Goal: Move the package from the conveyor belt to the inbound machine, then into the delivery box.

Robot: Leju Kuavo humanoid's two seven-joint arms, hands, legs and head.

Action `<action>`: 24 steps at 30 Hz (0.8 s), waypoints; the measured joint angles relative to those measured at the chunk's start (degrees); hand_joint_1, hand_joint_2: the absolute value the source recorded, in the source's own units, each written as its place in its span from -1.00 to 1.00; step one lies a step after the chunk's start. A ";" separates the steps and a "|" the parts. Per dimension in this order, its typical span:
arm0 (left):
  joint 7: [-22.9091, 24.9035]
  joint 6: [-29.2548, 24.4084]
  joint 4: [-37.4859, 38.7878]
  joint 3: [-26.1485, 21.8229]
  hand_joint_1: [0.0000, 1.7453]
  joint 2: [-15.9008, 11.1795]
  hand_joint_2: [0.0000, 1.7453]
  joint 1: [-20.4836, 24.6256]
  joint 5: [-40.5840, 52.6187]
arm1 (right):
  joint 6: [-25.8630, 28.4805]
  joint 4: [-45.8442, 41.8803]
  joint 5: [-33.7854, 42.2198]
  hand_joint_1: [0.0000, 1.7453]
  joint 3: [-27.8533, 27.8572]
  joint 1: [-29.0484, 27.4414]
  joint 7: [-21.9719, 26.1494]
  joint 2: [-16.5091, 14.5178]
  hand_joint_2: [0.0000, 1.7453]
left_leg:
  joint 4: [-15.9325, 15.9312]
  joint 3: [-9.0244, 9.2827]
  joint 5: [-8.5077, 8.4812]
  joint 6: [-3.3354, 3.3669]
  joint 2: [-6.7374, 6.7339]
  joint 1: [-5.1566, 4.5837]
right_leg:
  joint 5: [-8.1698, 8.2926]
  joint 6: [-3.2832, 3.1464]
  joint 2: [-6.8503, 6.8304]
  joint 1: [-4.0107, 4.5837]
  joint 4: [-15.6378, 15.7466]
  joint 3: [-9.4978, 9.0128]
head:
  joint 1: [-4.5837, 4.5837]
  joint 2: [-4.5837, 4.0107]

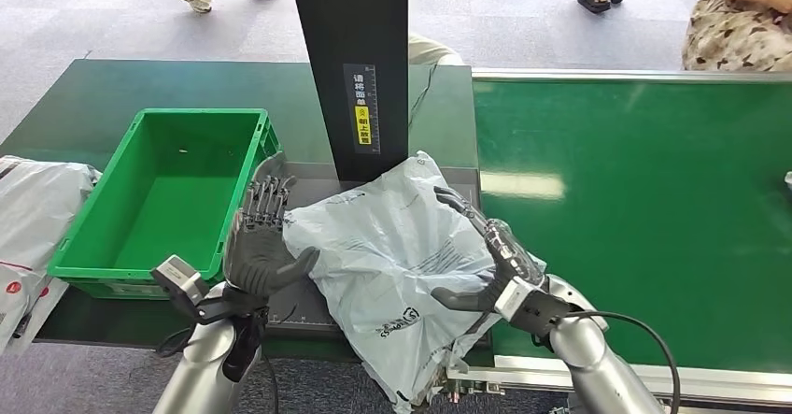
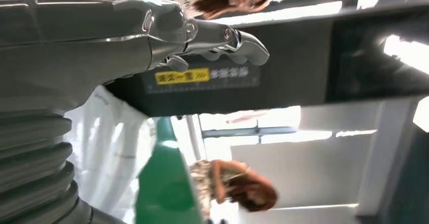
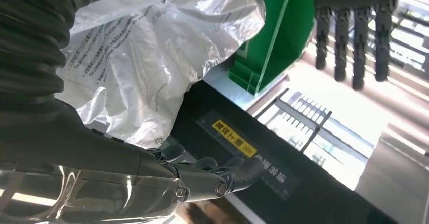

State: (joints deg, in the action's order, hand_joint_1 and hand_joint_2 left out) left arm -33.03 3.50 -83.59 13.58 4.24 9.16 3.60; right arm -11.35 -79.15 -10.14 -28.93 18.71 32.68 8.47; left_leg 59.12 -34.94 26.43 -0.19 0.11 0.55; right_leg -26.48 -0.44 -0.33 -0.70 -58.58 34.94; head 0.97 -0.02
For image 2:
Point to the black inbound scanner machine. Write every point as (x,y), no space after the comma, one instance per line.
(295,65)

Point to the grey courier package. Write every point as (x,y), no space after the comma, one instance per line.
(107,155)

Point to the green conveyor belt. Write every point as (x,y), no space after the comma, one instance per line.
(164,189)

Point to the seated person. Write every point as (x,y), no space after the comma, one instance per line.
(234,185)

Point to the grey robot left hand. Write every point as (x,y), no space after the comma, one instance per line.
(83,41)

